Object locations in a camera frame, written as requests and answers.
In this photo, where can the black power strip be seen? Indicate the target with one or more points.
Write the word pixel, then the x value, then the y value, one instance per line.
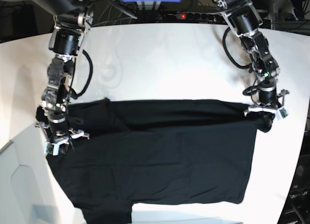
pixel 194 17

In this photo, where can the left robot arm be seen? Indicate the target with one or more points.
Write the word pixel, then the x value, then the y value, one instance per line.
pixel 244 21

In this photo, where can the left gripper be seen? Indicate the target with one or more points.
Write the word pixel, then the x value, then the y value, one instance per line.
pixel 269 100

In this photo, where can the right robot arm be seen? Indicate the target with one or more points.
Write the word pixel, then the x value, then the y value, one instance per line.
pixel 72 23

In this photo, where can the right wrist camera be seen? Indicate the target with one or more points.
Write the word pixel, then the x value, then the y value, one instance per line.
pixel 51 148

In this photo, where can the black T-shirt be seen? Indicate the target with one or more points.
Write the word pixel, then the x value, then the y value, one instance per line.
pixel 165 152

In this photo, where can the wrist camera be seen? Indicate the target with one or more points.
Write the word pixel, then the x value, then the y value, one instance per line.
pixel 281 113
pixel 51 148

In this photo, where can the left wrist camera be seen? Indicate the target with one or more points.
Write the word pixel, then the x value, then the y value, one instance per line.
pixel 281 113

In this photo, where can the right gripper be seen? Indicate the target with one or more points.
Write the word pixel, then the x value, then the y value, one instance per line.
pixel 57 129

